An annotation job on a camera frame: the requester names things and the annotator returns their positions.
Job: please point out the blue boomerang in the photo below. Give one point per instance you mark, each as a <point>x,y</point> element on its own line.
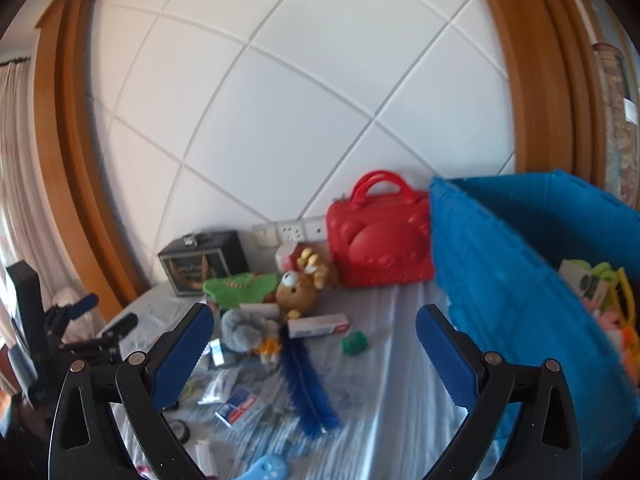
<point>267,470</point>

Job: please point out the brown bear plush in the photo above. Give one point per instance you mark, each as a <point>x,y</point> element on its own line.
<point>297,297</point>

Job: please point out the pale pink cloth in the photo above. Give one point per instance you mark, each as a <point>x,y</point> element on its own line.
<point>70,296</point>

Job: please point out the small blue white box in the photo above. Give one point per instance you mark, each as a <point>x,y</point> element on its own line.
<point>237,405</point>

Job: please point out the grey plush toy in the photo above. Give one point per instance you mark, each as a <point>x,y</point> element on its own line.
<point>242,332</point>

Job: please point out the white wall socket strip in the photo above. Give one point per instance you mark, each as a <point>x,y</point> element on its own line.
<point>295,230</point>

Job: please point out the small silver packet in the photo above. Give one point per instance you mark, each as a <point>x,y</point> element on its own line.
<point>217,352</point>

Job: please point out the clear plastic bag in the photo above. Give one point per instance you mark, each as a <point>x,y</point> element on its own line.
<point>217,387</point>

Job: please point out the patterned curtain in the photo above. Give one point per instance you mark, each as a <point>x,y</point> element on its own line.
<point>617,125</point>

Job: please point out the green plush toy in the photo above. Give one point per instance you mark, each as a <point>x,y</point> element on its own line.
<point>240,287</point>

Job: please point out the yellow green plastic toy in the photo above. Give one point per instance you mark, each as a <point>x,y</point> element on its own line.
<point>622,290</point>

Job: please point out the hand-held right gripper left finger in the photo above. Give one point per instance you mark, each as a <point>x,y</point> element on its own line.
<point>182,355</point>

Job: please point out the yellow brown plush toy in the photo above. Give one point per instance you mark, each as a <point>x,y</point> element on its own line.
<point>315,267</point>

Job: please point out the white medicine bottle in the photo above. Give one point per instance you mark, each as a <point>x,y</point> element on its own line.
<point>205,457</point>

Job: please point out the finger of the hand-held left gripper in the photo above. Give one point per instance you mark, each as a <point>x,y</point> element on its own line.
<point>82,305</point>
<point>120,325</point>

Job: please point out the blue bottle brush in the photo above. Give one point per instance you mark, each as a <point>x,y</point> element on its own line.
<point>307,390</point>

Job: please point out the black box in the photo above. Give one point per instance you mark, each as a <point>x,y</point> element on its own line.
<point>205,262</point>

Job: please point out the blue cloth mat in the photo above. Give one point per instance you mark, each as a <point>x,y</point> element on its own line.
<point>500,270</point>

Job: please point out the white green box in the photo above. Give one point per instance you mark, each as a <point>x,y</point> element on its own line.
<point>582,282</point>

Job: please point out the white red toothpaste box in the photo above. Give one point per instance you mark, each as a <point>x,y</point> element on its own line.
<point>320,325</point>

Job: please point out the wooden wall frame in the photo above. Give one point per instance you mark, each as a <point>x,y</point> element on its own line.
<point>65,160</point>

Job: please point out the small white red box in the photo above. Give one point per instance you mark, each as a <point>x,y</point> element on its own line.
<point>286,256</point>

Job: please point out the grey striped desktop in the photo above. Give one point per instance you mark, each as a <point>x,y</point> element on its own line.
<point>395,400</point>

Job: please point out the beige curtain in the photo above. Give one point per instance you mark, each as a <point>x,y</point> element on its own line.
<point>20,160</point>

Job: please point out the red bear handbag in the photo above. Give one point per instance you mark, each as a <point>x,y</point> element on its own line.
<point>380,250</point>

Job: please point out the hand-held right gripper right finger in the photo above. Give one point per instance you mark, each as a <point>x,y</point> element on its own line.
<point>445,355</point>

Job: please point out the small green toy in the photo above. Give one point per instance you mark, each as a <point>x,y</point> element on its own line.
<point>355,344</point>

